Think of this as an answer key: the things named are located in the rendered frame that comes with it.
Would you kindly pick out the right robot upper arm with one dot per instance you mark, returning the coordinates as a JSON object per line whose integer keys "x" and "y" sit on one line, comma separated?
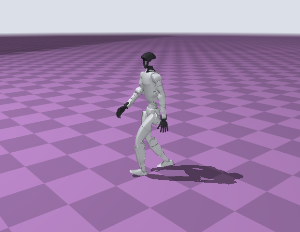
{"x": 139, "y": 90}

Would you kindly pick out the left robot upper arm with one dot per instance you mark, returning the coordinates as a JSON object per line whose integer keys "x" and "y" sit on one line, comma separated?
{"x": 157, "y": 80}

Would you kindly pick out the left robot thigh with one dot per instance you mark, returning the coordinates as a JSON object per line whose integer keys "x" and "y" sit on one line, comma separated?
{"x": 145, "y": 128}

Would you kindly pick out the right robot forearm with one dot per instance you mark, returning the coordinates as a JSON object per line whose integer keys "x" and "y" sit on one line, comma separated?
{"x": 132, "y": 99}

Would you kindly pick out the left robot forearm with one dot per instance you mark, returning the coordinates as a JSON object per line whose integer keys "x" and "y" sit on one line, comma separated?
{"x": 162, "y": 104}

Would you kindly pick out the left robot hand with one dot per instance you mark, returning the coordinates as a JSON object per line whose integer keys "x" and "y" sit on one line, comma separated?
{"x": 163, "y": 124}

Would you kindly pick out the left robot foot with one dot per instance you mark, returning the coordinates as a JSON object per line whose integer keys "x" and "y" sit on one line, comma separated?
{"x": 139, "y": 172}

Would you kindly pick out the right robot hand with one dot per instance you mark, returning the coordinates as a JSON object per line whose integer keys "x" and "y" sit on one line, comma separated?
{"x": 121, "y": 110}

